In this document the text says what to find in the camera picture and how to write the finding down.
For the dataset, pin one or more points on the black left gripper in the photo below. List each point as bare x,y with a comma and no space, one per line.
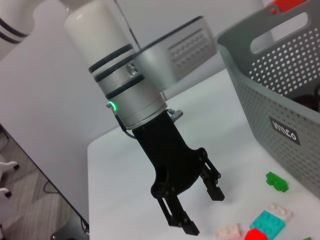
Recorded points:
167,155

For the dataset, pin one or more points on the white office chair base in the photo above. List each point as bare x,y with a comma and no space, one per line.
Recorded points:
7,166

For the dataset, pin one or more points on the teal toy brick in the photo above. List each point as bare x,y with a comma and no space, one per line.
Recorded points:
267,222

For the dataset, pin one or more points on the glass teacup black base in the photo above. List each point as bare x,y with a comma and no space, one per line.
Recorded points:
307,101

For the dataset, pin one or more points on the grey-green perforated storage bin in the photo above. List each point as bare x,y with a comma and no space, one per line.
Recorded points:
275,100

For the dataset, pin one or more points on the black table foot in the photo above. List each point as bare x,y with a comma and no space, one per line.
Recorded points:
70,231

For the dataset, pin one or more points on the red sloped toy block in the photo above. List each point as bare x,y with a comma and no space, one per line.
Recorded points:
255,235

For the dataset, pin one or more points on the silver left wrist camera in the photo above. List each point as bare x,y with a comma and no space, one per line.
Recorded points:
175,55

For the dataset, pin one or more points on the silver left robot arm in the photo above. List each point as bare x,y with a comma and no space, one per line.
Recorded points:
112,75

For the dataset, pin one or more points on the green sloped toy block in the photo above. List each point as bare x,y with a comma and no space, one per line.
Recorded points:
308,238

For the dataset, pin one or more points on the green flat toy block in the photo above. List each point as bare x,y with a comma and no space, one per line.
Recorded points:
276,182

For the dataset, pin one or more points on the white long toy brick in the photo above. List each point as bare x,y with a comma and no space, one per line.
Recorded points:
228,230

